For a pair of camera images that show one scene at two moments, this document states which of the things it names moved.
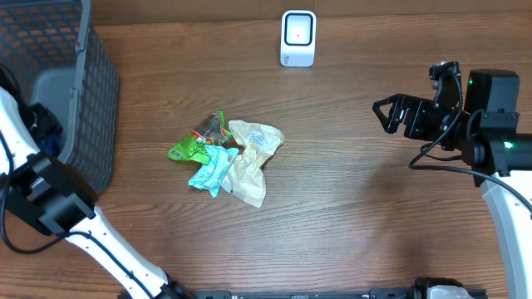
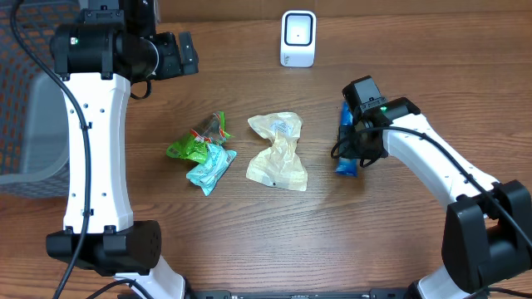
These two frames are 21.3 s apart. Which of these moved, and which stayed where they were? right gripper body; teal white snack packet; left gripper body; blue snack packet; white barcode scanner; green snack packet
Moved: left gripper body; right gripper body; blue snack packet
Stayed: white barcode scanner; teal white snack packet; green snack packet
